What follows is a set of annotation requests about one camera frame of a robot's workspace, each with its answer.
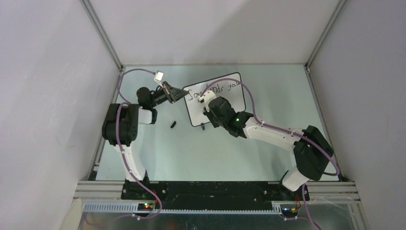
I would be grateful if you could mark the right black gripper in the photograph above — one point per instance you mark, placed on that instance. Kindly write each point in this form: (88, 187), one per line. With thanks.
(210, 113)

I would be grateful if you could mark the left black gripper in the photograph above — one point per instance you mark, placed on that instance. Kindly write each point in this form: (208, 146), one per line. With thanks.
(169, 93)

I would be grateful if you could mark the black framed whiteboard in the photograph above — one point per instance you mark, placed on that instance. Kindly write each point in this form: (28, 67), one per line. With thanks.
(227, 86)

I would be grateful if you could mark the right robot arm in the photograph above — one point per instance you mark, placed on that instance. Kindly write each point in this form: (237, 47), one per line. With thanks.
(311, 151)

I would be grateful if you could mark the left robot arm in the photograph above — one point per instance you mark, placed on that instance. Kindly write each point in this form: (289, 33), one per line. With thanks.
(120, 126)

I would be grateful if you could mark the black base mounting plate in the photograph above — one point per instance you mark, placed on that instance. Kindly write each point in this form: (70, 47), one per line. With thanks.
(212, 196)

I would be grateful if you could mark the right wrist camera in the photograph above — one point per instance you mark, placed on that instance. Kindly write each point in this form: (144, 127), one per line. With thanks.
(205, 98)

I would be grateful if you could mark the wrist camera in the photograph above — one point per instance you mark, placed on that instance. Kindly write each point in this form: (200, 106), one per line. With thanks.
(205, 98)
(158, 77)

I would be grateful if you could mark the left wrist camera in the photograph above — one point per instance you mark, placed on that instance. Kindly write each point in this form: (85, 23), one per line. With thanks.
(158, 77)

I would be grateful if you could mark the aluminium frame rail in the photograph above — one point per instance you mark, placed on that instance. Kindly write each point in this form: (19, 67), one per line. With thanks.
(100, 196)

